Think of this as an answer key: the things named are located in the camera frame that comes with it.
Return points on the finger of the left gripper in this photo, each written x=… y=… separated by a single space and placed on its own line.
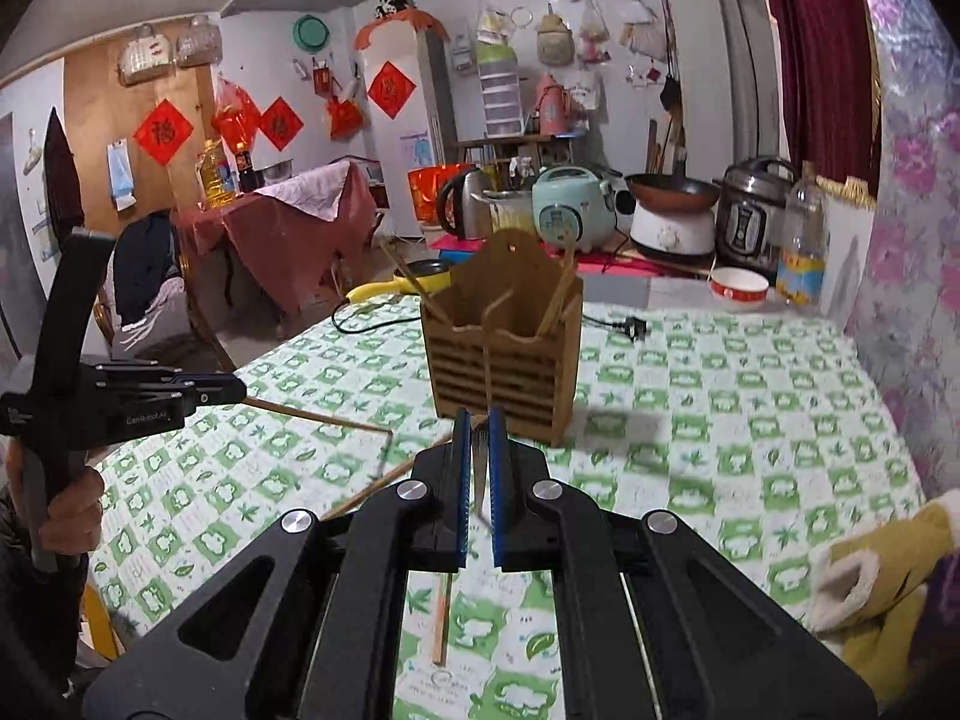
x=209 y=378
x=202 y=396

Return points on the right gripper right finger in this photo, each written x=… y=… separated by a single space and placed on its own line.
x=652 y=621

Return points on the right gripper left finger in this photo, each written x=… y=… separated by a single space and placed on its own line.
x=305 y=622

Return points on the wooden chopstick two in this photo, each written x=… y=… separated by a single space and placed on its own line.
x=292 y=412

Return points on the wooden chopstick four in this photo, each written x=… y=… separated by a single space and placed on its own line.
x=439 y=647

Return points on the wooden chopstick one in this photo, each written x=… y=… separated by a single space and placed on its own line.
x=428 y=299

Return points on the wooden chopstick three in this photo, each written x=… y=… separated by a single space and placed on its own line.
x=350 y=504

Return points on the brown wooden utensil holder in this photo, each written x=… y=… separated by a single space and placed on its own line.
x=490 y=355

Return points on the person left hand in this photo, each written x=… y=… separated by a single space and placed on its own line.
x=72 y=524

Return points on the wooden chair with clothes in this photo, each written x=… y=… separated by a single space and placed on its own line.
x=147 y=308

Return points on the red cloth covered table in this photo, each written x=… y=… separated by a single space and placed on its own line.
x=288 y=235

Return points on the cooking oil bottle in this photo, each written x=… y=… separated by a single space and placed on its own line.
x=215 y=176

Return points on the green white patterned tablecloth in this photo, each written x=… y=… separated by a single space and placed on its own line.
x=762 y=433

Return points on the red diamond paper decoration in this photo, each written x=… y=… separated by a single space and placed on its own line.
x=163 y=132

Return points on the yellow electric frying pan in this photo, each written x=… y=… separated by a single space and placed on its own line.
x=432 y=274

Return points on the red gift bag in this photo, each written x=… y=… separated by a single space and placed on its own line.
x=424 y=186

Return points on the steel electric kettle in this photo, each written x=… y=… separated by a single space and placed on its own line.
x=461 y=207

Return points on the white refrigerator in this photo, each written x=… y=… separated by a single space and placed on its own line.
x=406 y=81

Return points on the red white bowl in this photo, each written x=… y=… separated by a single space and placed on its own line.
x=738 y=290

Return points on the clear plastic bottle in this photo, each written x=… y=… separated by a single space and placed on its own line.
x=803 y=251

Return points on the white plastic drawer unit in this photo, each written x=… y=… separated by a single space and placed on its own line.
x=501 y=98

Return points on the mint green rice cooker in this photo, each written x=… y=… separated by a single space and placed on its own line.
x=573 y=208

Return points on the brown wok pan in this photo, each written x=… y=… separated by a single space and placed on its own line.
x=671 y=193

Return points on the black silver pressure cooker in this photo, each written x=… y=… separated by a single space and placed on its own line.
x=751 y=207

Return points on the pink thermos jug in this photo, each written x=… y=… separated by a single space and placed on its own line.
x=552 y=106

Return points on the dark red curtain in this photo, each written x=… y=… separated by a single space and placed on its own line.
x=827 y=73

